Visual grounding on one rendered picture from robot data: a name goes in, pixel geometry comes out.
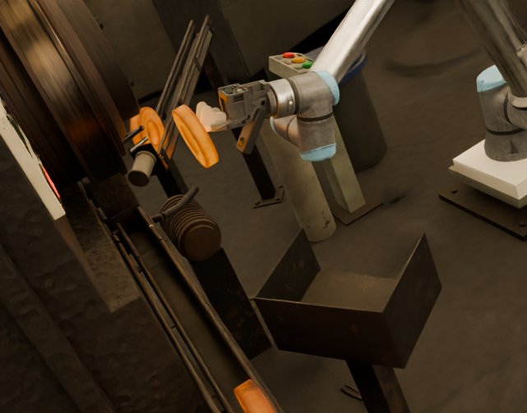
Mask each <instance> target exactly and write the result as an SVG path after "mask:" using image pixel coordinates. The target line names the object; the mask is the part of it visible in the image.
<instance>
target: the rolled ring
mask: <svg viewBox="0 0 527 413"><path fill-rule="evenodd" d="M234 394H235V396H236V397H237V398H238V400H239V403H240V405H241V407H242V408H243V410H244V412H245V413H275V411H274V409H273V407H272V406H271V404H270V403H269V402H268V400H267V399H266V397H265V395H264V394H263V393H262V391H261V390H260V389H259V387H258V386H257V385H256V383H255V382H254V381H253V380H251V379H249V380H248V381H246V382H244V383H242V384H241V385H239V386H238V387H237V388H235V389H234Z"/></svg>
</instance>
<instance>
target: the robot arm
mask: <svg viewBox="0 0 527 413"><path fill-rule="evenodd" d="M394 1H395V0H356V1H355V2H354V3H353V5H352V7H351V8H350V10H349V11H348V13H347V15H346V16H345V17H344V18H343V20H342V22H341V23H340V25H339V26H338V28H337V29H336V30H335V32H334V34H333V35H332V36H331V38H330V39H329V41H328V43H327V44H326V45H325V47H324V48H323V50H322V51H321V53H320V55H319V56H318V57H317V58H316V60H315V62H314V63H313V65H312V66H311V68H310V69H309V71H308V72H307V73H306V74H303V75H297V76H293V77H289V78H286V79H278V80H274V81H271V82H265V80H259V81H255V82H251V83H248V84H241V85H240V84H231V85H228V86H225V87H220V88H218V94H219V100H220V105H221V110H222V111H220V109H219V108H217V107H214V108H211V107H210V106H208V105H207V104H206V103H205V102H200V103H199V104H197V110H196V116H197V118H198V119H199V120H200V121H201V123H202V125H203V126H204V128H205V130H206V131H207V132H209V131H212V132H213V131H221V130H227V129H234V128H236V127H241V126H243V130H242V132H241V134H240V136H239V140H238V142H237V144H236V147H237V148H238V149H239V150H240V151H241V152H243V153H247V154H251V153H252V150H253V147H254V145H255V142H256V141H257V137H258V134H259V133H260V130H261V127H262V125H263V122H264V120H265V118H266V117H270V125H271V128H272V129H273V130H274V131H275V132H276V133H277V134H278V135H279V136H280V137H281V138H283V139H286V140H288V141H289V142H290V143H292V144H293V145H295V146H297V147H298V148H300V153H299V154H300V155H301V158H302V159H303V160H304V161H323V160H326V159H329V158H331V157H332V156H333V155H334V154H335V152H336V150H335V145H336V142H335V137H334V119H333V109H332V106H335V105H336V104H337V103H338V100H339V90H338V84H339V82H340V81H341V79H342V78H343V77H344V75H345V74H346V72H347V71H348V69H349V67H350V66H351V64H352V63H353V62H354V61H355V59H356V58H357V56H358V54H359V53H360V51H361V50H362V49H363V47H364V46H365V44H366V42H367V41H368V39H369V38H370V36H371V35H372V34H373V33H374V31H375V29H376V28H377V26H378V25H379V23H380V22H381V21H382V19H383V18H384V16H385V15H386V13H387V12H388V10H389V8H390V7H391V6H392V5H393V3H394ZM455 2H456V3H457V5H458V6H459V8H460V9H461V12H462V13H463V15H464V16H465V18H466V19H467V21H468V22H469V24H470V26H471V28H472V29H473V31H474V32H475V34H476V35H477V37H478V38H479V41H480V42H481V43H482V44H483V46H484V48H485V50H486V51H487V53H488V55H489V56H490V57H491V59H492V61H493V63H494V64H495V66H491V67H489V68H488V69H486V70H484V71H483V72H482V73H480V75H479V76H478V78H477V80H476V83H477V91H478V94H479V100H480V104H481V107H482V112H483V115H484V122H485V125H486V130H487V131H486V136H485V141H484V151H485V154H486V156H487V157H489V158H490V159H492V160H495V161H502V162H510V161H520V160H524V159H526V158H527V33H526V32H525V29H524V28H523V26H522V24H521V23H520V21H519V19H518V18H517V16H516V14H515V12H514V11H513V9H512V7H511V5H510V3H509V2H508V1H507V0H455ZM232 86H233V87H232Z"/></svg>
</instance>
